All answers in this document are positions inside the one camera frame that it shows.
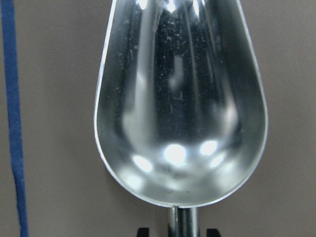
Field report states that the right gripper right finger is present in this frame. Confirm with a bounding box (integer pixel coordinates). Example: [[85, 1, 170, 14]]
[[206, 229, 217, 237]]

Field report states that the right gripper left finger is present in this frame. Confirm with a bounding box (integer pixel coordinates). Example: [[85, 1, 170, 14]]
[[137, 228, 149, 237]]

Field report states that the metal ice scoop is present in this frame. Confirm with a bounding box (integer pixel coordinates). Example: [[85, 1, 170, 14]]
[[94, 0, 268, 237]]

